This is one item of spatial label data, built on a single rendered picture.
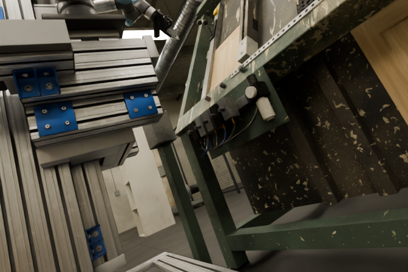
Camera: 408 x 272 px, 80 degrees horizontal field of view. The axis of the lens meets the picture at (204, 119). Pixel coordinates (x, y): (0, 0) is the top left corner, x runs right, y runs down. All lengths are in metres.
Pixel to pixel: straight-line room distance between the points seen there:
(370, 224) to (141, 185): 4.23
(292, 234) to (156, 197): 3.92
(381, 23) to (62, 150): 1.12
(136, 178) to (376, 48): 4.35
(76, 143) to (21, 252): 0.30
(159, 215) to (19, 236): 4.11
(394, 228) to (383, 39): 0.62
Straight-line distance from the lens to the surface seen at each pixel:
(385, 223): 0.96
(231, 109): 1.00
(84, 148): 0.82
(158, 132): 1.33
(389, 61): 1.08
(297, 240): 1.15
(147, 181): 4.87
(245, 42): 1.19
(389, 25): 1.10
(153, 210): 4.84
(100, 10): 1.60
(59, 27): 0.70
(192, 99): 1.63
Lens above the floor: 0.47
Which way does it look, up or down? 14 degrees up
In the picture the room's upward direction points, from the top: 22 degrees counter-clockwise
